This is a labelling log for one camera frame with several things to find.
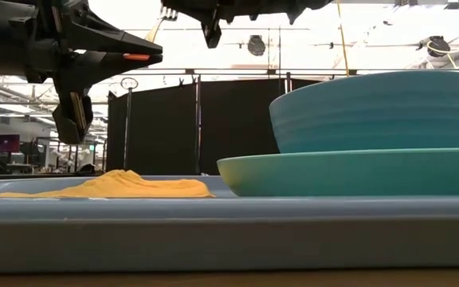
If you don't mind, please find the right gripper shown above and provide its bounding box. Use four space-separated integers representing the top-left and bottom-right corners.
160 0 234 49

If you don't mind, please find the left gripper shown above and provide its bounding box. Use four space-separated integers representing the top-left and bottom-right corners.
33 0 163 145

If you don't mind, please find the yellow cloth napkin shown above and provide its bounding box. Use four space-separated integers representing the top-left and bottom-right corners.
0 169 216 199

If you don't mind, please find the blue ribbed bowl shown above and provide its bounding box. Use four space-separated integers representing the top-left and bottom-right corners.
269 70 459 155

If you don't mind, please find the teal plate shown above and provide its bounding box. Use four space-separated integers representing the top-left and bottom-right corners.
216 147 459 198

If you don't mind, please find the blue plastic tray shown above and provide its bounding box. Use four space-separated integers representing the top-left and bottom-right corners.
0 175 459 274

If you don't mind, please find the dark ceiling device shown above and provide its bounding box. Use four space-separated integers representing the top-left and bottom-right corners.
426 35 452 59
246 34 267 57

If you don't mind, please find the black partition screen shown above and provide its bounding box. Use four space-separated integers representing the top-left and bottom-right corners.
105 78 322 176

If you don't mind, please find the purple-lit monitor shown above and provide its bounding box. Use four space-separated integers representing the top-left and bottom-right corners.
0 134 22 155

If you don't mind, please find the grey horizontal overhead rail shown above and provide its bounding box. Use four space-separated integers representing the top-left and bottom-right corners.
93 68 459 77

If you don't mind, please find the ring-topped metal stand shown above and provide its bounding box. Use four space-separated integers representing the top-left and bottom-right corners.
120 77 139 172

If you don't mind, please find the background black frame rig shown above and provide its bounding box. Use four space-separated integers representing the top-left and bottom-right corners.
33 136 107 175

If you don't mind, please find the yellow cable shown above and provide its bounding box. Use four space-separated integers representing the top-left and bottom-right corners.
335 0 352 77

